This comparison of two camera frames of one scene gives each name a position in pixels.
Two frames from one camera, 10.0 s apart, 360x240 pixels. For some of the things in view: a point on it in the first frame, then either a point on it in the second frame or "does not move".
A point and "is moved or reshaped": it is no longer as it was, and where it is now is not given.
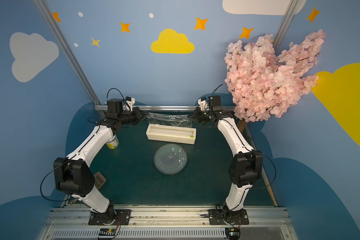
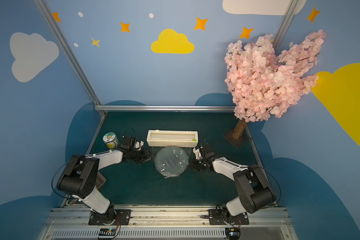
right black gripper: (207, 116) → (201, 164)
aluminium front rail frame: (71, 222) does not move
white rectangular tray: (181, 134) is moved or reshaped
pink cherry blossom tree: (262, 83) does not move
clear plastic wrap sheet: (183, 120) → (171, 161)
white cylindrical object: (114, 105) → (127, 144)
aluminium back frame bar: (167, 107) does not move
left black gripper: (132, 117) → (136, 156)
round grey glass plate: (170, 159) does not move
